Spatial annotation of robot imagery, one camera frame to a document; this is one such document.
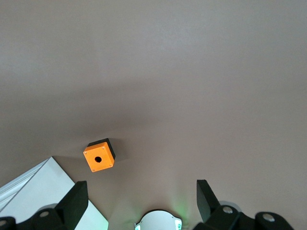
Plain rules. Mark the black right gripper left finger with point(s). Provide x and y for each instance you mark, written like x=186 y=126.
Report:
x=74 y=203

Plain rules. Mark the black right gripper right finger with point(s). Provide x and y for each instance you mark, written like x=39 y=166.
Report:
x=206 y=203

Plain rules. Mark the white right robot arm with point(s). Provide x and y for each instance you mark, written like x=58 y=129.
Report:
x=158 y=221

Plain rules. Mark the white drawer cabinet housing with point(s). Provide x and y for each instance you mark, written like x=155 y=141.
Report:
x=48 y=182

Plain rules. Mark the brown table cover sheet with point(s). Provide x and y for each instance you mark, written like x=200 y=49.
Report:
x=168 y=72

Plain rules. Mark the orange button enclosure box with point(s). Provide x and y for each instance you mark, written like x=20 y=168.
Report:
x=105 y=153

